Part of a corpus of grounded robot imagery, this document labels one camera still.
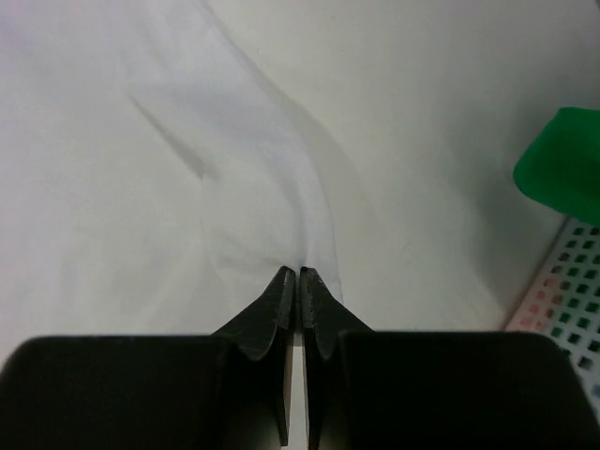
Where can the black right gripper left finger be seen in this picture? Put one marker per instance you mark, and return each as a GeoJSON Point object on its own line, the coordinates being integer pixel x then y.
{"type": "Point", "coordinates": [228, 389]}

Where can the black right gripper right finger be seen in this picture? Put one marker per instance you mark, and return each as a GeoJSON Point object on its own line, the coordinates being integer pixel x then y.
{"type": "Point", "coordinates": [370, 389]}

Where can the white t-shirt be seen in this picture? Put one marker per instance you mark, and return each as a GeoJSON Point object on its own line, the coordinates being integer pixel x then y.
{"type": "Point", "coordinates": [149, 181]}

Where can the white plastic laundry basket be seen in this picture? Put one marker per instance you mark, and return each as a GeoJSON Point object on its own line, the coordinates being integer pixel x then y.
{"type": "Point", "coordinates": [562, 302]}

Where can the green t-shirt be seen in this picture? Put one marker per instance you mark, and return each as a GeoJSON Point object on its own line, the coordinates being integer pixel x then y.
{"type": "Point", "coordinates": [560, 168]}

